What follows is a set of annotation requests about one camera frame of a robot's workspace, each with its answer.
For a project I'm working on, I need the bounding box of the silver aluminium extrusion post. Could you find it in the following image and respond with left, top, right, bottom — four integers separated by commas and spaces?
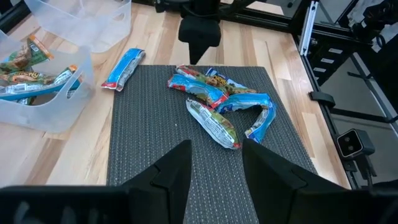
298, 0, 320, 57

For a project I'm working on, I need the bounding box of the clear plastic bin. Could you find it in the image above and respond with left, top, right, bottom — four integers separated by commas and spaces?
24, 0, 132, 54
0, 29, 96, 134

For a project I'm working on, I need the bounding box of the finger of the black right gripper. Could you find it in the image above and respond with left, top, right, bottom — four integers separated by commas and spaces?
188, 46, 200, 65
198, 46, 210, 62

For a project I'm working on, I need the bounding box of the black camera cable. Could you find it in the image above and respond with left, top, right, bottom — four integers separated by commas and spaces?
354, 154, 377, 189

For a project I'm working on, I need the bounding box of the black frame clamp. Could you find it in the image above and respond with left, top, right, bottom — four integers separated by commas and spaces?
309, 90, 336, 109

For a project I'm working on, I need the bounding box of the blue granola bar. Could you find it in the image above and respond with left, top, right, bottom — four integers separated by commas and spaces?
167, 73, 229, 109
0, 79, 82, 102
205, 67, 258, 95
216, 92, 277, 144
101, 48, 146, 93

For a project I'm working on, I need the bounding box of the black depth camera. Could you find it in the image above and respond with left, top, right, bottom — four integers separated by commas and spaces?
336, 128, 376, 159

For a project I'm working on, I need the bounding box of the black equipment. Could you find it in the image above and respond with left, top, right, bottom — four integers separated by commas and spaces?
348, 0, 398, 52

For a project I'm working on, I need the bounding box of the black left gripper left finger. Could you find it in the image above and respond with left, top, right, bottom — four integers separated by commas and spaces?
121, 139, 193, 224

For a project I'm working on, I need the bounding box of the grey ribbed mat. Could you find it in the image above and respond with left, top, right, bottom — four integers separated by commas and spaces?
106, 64, 318, 224

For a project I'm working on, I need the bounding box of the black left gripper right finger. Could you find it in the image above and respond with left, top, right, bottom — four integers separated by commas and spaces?
242, 139, 352, 224

